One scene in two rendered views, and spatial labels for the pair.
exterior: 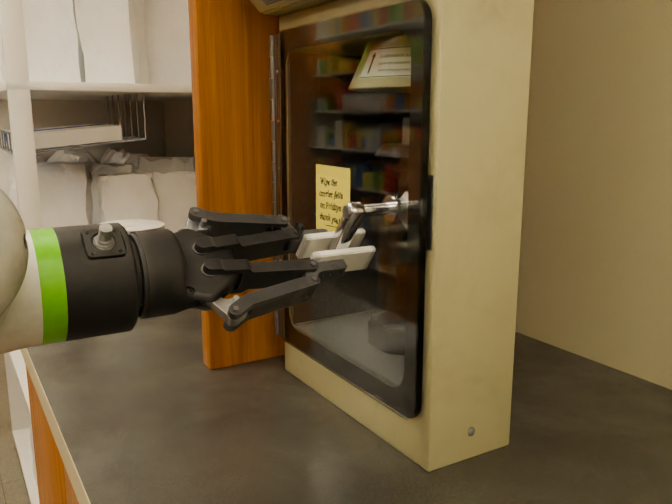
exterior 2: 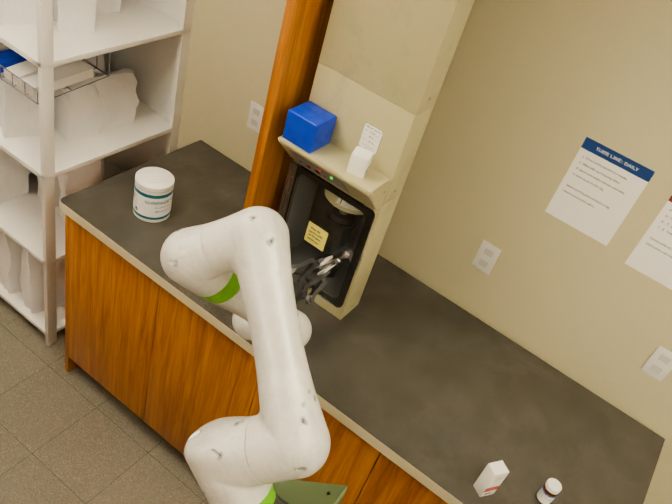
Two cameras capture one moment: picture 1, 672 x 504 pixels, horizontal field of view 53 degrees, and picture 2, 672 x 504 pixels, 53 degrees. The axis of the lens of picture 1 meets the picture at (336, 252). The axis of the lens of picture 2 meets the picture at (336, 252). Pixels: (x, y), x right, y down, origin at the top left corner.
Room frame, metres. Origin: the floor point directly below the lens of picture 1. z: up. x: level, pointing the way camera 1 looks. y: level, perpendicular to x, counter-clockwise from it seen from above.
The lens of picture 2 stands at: (-0.66, 0.92, 2.48)
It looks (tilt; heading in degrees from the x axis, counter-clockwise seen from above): 38 degrees down; 324
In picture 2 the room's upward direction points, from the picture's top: 18 degrees clockwise
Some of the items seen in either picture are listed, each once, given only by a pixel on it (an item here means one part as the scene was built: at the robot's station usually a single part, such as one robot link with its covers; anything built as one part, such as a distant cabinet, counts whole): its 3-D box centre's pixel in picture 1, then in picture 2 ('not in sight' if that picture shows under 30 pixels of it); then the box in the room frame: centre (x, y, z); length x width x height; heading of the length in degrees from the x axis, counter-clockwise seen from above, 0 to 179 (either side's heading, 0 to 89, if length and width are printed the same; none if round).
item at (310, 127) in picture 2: not in sight; (309, 126); (0.80, 0.09, 1.55); 0.10 x 0.10 x 0.09; 31
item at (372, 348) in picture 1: (338, 205); (318, 238); (0.74, 0.00, 1.19); 0.30 x 0.01 x 0.40; 30
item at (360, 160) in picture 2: not in sight; (360, 162); (0.65, 0.00, 1.54); 0.05 x 0.05 x 0.06; 47
